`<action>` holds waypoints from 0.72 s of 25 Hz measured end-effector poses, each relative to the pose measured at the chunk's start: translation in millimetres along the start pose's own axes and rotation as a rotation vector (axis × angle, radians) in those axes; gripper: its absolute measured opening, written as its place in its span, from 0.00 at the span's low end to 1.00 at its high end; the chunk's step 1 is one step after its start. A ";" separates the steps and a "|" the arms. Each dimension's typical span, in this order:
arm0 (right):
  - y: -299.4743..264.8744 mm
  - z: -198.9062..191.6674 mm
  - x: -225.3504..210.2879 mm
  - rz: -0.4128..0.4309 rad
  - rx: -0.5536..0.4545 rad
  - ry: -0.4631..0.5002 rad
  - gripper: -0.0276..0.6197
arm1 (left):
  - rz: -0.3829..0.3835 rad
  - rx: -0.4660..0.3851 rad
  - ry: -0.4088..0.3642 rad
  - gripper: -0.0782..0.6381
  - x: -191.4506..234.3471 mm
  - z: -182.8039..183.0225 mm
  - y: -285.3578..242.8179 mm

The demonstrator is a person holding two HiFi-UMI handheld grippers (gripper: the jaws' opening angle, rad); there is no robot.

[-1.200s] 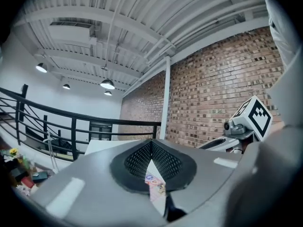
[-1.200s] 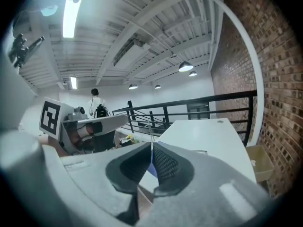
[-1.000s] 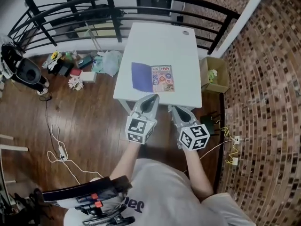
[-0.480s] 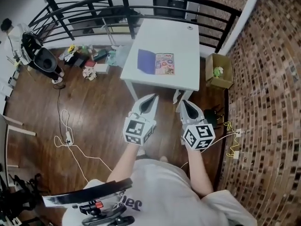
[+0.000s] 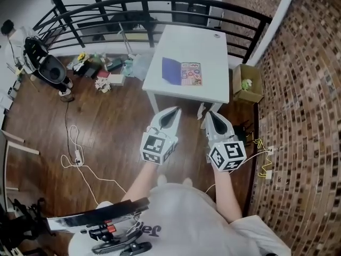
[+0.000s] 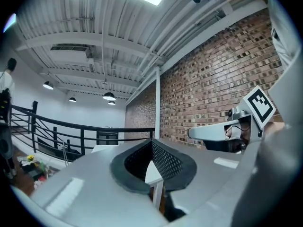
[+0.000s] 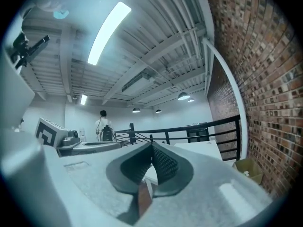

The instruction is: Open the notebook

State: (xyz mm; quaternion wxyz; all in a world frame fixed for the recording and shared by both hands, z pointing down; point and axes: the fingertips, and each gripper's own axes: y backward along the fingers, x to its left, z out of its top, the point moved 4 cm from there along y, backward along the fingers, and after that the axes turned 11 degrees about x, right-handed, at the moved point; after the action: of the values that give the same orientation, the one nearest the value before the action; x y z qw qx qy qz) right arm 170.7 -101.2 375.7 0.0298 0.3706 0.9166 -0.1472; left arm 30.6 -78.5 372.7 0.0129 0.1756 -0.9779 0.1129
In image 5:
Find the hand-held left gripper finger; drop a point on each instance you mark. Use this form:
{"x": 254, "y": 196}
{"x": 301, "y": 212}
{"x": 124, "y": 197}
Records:
{"x": 176, "y": 124}
{"x": 157, "y": 119}

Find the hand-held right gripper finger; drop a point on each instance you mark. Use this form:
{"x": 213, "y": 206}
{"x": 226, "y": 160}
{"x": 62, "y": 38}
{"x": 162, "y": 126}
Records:
{"x": 226, "y": 125}
{"x": 209, "y": 127}

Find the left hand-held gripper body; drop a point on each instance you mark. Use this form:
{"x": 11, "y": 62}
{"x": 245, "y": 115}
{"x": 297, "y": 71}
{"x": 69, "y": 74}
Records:
{"x": 157, "y": 148}

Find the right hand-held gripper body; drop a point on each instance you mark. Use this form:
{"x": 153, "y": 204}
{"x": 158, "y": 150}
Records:
{"x": 226, "y": 156}

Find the blue book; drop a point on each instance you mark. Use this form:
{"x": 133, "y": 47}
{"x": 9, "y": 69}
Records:
{"x": 183, "y": 72}

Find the person's right forearm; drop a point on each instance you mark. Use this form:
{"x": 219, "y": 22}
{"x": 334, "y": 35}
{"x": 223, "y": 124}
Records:
{"x": 226, "y": 196}

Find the person's left forearm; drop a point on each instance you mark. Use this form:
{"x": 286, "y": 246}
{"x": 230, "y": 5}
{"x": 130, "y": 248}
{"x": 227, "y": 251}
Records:
{"x": 141, "y": 183}

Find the crumpled white paper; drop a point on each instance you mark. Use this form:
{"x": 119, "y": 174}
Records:
{"x": 201, "y": 111}

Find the black router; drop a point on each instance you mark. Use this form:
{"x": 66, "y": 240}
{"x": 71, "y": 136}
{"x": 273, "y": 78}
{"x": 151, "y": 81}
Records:
{"x": 243, "y": 133}

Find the person's white shoe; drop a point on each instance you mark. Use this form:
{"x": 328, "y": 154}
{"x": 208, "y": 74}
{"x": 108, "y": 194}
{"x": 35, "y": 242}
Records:
{"x": 188, "y": 182}
{"x": 162, "y": 180}

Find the brown cardboard box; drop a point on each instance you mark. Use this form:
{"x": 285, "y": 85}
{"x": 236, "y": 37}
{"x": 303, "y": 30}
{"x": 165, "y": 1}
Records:
{"x": 251, "y": 89}

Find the green white plush toy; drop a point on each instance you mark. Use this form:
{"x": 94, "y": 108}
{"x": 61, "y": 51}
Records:
{"x": 246, "y": 84}

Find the clear plastic bag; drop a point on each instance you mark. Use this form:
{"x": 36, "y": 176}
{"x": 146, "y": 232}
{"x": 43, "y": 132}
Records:
{"x": 139, "y": 67}

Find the white box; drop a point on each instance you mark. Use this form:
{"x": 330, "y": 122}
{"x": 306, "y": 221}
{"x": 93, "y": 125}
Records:
{"x": 117, "y": 80}

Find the white pink flower pot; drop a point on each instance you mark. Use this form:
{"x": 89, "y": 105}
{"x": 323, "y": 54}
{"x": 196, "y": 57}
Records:
{"x": 102, "y": 85}

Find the dark green box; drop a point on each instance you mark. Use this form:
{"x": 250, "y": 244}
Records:
{"x": 114, "y": 64}

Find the red box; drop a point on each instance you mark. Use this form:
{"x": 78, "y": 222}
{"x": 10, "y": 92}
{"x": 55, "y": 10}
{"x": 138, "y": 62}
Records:
{"x": 103, "y": 74}

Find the person's white t-shirt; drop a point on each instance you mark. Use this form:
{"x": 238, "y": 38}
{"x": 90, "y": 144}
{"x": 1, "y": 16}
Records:
{"x": 186, "y": 223}

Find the white table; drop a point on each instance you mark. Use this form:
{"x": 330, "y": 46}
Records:
{"x": 191, "y": 47}

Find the white power strip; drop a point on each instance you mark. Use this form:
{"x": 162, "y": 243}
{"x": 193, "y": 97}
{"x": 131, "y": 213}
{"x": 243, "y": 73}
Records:
{"x": 78, "y": 157}

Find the black box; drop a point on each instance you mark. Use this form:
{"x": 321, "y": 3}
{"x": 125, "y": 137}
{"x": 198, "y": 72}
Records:
{"x": 86, "y": 71}

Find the grey metal stand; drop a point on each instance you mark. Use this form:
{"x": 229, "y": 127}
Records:
{"x": 125, "y": 37}

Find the yellow artificial flowers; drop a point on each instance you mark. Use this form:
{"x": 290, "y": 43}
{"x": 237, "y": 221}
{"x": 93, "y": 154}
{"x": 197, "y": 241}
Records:
{"x": 82, "y": 57}

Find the black metal railing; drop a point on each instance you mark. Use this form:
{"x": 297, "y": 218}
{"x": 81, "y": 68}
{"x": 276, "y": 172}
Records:
{"x": 133, "y": 3}

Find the black framed door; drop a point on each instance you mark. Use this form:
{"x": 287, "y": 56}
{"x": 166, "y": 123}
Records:
{"x": 191, "y": 1}

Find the grey desk with white legs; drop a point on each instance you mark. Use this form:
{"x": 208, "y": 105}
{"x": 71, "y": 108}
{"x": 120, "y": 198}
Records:
{"x": 8, "y": 156}

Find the black office chair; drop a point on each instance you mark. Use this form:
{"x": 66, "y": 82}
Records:
{"x": 18, "y": 223}

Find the white wall socket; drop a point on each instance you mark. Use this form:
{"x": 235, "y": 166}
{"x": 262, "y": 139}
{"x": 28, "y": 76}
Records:
{"x": 270, "y": 150}
{"x": 268, "y": 175}

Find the black chest-mounted camera rig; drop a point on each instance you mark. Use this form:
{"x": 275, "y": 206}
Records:
{"x": 106, "y": 223}

